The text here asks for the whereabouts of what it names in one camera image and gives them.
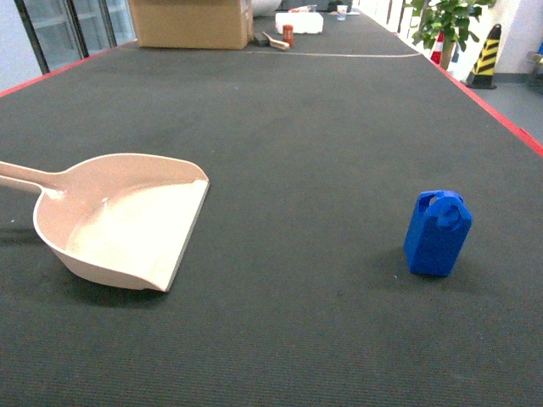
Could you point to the beige plastic dustpan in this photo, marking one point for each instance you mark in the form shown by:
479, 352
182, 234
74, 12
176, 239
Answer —
121, 220

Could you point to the yellow black traffic post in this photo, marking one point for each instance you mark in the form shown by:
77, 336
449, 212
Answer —
482, 73

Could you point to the wooden hand brush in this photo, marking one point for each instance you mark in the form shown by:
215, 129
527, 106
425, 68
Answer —
281, 45

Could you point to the cardboard box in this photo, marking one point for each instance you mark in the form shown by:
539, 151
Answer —
193, 24

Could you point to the red white traffic cone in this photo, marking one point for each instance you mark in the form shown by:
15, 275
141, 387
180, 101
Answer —
436, 54

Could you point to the blue plastic part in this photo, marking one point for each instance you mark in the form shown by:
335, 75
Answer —
439, 226

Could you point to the green potted plant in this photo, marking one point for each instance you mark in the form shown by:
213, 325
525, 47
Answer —
451, 18

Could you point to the white foam block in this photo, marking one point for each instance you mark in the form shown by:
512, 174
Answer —
303, 23

